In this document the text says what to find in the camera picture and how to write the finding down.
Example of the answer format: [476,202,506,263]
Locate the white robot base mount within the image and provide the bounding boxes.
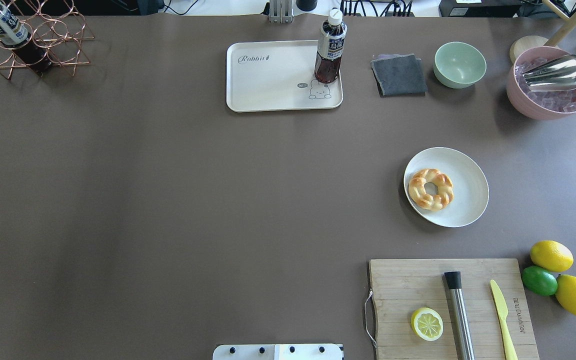
[212,342,345,360]

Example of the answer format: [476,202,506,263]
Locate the yellow lemon upper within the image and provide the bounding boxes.
[530,240,574,272]

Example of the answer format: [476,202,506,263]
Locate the brown tea bottle on tray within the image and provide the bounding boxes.
[314,7,347,84]

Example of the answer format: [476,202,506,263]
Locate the wooden mug tree stand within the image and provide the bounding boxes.
[509,0,576,62]

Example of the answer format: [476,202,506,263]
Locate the twisted ring donut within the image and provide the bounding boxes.
[407,168,455,212]

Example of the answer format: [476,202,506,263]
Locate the green lime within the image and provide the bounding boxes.
[521,265,558,296]

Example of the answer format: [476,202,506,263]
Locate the white rabbit tray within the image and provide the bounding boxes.
[225,39,344,113]

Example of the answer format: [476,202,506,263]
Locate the green bowl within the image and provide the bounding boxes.
[433,41,487,89]

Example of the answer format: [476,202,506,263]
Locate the grey folded cloth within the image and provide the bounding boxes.
[370,54,428,97]

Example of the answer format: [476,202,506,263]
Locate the pink bowl with ice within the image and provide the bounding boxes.
[506,46,576,120]

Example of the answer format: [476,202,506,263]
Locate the tea bottle in rack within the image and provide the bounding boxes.
[0,0,53,74]

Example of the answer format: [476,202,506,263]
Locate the white round plate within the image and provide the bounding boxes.
[403,146,489,228]

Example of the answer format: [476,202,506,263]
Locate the copper wire bottle rack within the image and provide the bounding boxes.
[0,0,95,80]

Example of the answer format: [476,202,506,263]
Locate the steel muddler black tip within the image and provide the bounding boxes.
[444,271,476,360]

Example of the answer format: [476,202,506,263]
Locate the lemon half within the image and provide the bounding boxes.
[410,307,444,342]

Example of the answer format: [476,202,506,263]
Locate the metal ice scoop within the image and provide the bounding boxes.
[522,54,576,92]

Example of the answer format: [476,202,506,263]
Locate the wooden cutting board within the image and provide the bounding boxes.
[369,259,540,360]

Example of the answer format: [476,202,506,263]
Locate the yellow plastic knife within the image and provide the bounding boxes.
[489,279,519,360]

